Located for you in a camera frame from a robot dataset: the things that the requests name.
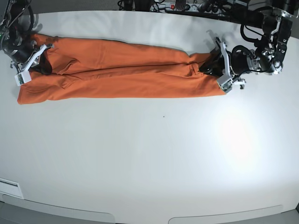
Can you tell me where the orange T-shirt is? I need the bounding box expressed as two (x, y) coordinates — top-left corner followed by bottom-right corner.
(17, 34), (224, 105)

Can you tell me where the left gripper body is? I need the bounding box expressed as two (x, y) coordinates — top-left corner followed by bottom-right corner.
(228, 45), (258, 77)

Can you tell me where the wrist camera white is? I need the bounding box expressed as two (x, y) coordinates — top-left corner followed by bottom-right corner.
(217, 75), (233, 93)
(14, 70), (31, 86)

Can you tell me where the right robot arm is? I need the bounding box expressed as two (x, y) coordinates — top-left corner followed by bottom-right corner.
(0, 0), (53, 75)

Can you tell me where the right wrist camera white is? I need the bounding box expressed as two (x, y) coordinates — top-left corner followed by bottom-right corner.
(14, 70), (31, 86)

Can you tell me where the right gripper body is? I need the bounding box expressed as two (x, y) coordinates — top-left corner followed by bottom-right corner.
(4, 35), (37, 68)

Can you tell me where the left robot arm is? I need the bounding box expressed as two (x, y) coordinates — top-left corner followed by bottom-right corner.
(199, 0), (296, 81)

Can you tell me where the white power strip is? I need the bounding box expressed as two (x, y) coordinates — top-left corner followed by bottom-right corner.
(149, 0), (221, 14)

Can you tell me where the white label plate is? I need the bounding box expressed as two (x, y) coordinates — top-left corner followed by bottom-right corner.
(0, 178), (24, 199)

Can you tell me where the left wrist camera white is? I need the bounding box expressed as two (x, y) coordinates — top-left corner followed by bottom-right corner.
(217, 75), (233, 93)

